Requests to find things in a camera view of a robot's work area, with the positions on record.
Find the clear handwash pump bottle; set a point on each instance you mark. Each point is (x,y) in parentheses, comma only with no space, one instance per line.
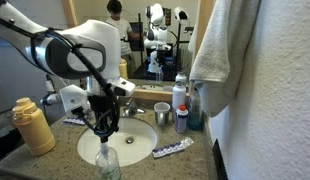
(107,163)

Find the white hanging towel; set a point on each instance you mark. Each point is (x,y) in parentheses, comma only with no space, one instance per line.
(218,65)

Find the red cap spray can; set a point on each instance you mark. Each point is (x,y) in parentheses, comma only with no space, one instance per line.
(181,119)

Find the chrome faucet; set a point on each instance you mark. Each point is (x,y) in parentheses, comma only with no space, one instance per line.
(132,109)

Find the white green mug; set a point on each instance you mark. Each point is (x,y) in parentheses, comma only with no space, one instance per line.
(162,110)

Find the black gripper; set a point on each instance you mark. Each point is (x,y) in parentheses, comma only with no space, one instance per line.
(106,111)

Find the white spray bottle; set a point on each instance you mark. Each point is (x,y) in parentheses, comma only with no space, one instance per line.
(179,93)

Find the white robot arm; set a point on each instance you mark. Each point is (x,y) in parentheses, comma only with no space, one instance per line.
(85,51)

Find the cream insulated water bottle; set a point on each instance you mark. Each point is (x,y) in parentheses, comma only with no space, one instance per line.
(32,125)

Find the white oval sink basin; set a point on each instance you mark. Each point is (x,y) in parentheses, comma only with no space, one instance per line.
(134,141)

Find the blue mouthwash bottle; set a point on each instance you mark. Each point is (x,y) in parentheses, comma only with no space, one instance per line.
(195,121)

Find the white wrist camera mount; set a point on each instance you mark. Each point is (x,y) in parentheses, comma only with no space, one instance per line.
(74,97)

